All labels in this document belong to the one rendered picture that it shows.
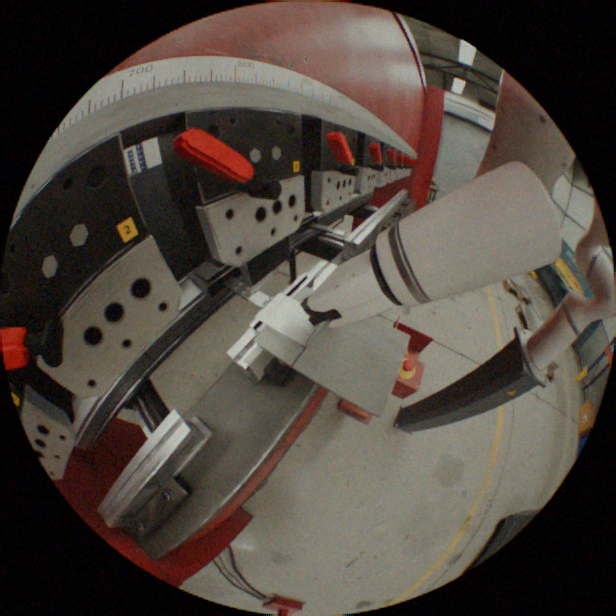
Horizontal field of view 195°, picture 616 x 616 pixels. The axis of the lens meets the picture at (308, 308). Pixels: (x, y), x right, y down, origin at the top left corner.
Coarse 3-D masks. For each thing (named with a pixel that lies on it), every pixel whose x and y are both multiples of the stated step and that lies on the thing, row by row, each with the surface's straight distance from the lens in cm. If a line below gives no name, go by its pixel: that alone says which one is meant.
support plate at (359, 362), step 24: (264, 336) 35; (336, 336) 34; (360, 336) 35; (384, 336) 37; (408, 336) 40; (288, 360) 32; (312, 360) 32; (336, 360) 32; (360, 360) 33; (384, 360) 34; (336, 384) 31; (360, 384) 31; (384, 384) 33; (384, 408) 32
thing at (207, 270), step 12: (204, 264) 54; (192, 276) 54; (204, 276) 49; (216, 276) 49; (228, 276) 50; (204, 288) 49; (216, 288) 49; (228, 288) 47; (240, 288) 45; (252, 300) 41; (264, 300) 40
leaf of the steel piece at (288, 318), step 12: (288, 300) 40; (276, 312) 38; (288, 312) 37; (300, 312) 37; (276, 324) 36; (288, 324) 36; (300, 324) 35; (288, 336) 34; (300, 336) 34; (312, 336) 32
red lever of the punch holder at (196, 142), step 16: (192, 128) 14; (176, 144) 14; (192, 144) 13; (208, 144) 13; (224, 144) 14; (192, 160) 14; (208, 160) 14; (224, 160) 14; (240, 160) 15; (224, 176) 15; (240, 176) 15; (256, 176) 16; (256, 192) 17; (272, 192) 17
